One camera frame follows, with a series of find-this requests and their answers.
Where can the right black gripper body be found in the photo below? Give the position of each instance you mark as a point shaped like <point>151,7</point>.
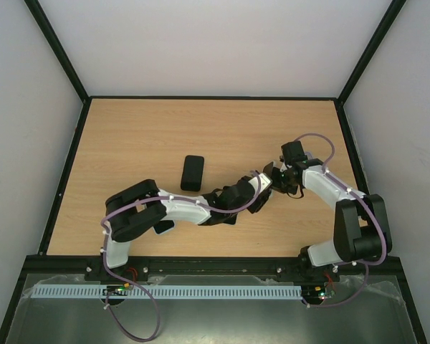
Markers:
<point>279,179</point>

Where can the black phone case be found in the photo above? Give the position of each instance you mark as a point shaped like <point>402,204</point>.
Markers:
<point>193,169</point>

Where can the black phone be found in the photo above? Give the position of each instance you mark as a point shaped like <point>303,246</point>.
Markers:
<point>220,218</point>

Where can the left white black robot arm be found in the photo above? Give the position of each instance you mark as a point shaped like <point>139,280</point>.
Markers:
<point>133,211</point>

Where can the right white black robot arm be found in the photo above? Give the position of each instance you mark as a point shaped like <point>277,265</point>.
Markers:
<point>361,231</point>

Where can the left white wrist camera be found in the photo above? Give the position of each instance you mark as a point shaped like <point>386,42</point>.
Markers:
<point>260,182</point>

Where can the light blue slotted cable duct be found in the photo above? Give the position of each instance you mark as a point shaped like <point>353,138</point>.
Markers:
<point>168,292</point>

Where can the black mounting rail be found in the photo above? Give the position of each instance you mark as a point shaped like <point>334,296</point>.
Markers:
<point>288,269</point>

